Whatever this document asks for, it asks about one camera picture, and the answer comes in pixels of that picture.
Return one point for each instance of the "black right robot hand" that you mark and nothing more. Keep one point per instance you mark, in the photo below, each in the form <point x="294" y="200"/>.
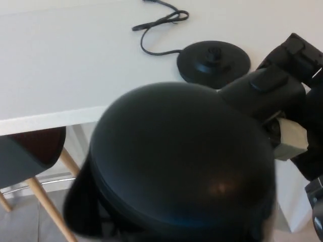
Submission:
<point x="313" y="113"/>

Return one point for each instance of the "grey chair with wooden legs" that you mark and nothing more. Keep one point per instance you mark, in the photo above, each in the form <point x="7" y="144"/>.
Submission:
<point x="15" y="161"/>

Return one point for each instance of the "chrome footrest bar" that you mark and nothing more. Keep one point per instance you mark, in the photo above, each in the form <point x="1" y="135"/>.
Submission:
<point x="50" y="183"/>

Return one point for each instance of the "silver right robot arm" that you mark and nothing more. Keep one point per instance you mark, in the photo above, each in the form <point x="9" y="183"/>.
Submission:
<point x="316" y="216"/>

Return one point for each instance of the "round black kettle base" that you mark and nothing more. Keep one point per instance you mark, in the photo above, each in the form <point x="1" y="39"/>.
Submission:
<point x="196" y="70"/>

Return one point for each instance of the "black electric kettle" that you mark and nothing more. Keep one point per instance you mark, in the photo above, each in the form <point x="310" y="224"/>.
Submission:
<point x="176" y="151"/>

